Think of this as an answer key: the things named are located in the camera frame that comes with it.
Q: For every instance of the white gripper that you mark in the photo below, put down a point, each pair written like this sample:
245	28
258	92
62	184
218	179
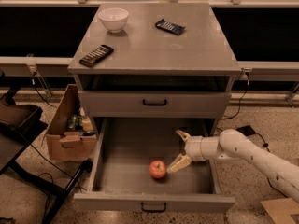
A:
194	148

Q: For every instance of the red apple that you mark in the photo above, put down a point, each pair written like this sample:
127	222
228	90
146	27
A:
157	169

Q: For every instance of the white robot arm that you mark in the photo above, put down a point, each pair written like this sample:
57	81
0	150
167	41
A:
288	172

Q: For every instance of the open grey lower drawer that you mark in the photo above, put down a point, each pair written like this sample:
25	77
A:
120	178

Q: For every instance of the grey drawer cabinet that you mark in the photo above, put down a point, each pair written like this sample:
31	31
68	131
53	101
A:
149	59

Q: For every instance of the closed grey upper drawer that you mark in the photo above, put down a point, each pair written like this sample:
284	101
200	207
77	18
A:
153	104

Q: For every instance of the yellow bottle in box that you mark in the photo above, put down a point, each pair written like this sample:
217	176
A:
86	122

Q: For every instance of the green bag in box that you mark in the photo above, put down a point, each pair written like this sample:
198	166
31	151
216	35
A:
74	123

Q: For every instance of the cardboard box with items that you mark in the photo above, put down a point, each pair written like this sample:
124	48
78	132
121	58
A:
63	144

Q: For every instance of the cardboard sheet on floor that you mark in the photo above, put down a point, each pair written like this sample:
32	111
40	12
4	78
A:
282	211

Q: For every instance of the black snack packet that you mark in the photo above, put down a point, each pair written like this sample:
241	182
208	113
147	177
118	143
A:
96	56

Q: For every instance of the white bowl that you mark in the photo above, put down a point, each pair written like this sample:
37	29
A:
114	19

